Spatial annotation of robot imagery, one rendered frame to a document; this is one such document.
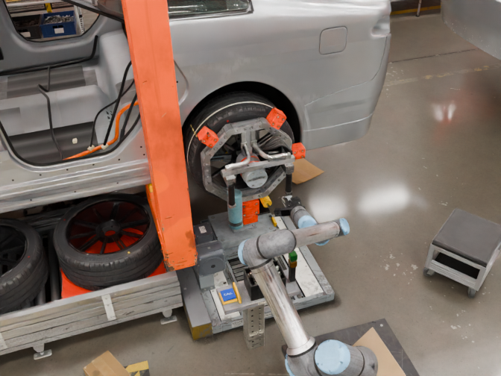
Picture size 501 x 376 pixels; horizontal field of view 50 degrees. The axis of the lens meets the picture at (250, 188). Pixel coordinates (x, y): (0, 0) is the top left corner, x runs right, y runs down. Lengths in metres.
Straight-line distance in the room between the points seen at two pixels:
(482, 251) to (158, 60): 2.28
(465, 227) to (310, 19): 1.66
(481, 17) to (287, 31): 2.24
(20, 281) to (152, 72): 1.53
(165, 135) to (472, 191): 2.84
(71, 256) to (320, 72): 1.79
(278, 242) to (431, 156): 2.70
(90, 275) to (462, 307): 2.28
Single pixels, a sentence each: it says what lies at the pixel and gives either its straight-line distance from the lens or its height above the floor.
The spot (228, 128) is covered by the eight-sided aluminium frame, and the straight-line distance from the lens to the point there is 3.01.
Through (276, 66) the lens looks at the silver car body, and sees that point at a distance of 3.10.
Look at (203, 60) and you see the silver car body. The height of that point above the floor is 1.47.
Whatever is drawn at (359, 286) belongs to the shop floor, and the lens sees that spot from 3.67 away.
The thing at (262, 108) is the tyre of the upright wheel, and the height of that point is 1.15.
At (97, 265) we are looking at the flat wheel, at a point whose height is 0.49.
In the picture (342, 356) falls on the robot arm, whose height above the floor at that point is 0.63.
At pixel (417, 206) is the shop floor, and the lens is 4.36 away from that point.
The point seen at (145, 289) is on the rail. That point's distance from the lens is 3.22.
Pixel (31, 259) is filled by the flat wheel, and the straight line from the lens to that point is 3.35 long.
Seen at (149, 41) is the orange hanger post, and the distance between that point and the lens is 2.28.
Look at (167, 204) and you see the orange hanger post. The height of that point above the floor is 0.99.
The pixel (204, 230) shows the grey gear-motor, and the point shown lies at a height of 0.43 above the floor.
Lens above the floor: 2.71
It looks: 38 degrees down
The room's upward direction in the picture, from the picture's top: 1 degrees counter-clockwise
